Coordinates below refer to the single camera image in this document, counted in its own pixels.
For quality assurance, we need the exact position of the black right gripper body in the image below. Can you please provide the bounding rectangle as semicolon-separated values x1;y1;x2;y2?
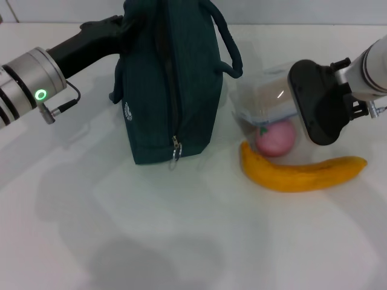
287;59;354;147

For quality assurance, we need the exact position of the dark left arm cable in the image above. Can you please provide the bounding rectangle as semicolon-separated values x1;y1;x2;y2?
39;80;82;125

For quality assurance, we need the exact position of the dark right arm cable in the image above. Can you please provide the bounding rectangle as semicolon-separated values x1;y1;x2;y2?
366;101;387;120

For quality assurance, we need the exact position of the yellow banana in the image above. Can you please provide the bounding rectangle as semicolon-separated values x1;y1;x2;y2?
239;141;368;193

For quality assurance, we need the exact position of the clear plastic food container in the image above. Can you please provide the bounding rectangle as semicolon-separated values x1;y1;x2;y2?
232;62;301;127

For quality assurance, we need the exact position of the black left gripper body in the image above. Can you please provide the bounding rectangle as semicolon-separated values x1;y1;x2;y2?
44;14;128;80

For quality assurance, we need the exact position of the silver zipper pull ring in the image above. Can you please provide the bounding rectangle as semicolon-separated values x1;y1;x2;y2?
168;135;184;172

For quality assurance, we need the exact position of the dark teal fabric bag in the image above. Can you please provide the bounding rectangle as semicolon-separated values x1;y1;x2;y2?
108;0;244;166

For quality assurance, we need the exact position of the pink toy peach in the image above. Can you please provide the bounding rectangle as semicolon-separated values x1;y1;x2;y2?
255;121;296;157

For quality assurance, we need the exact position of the dark arm cable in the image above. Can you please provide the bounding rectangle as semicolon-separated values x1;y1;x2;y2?
39;80;82;125
366;101;387;120

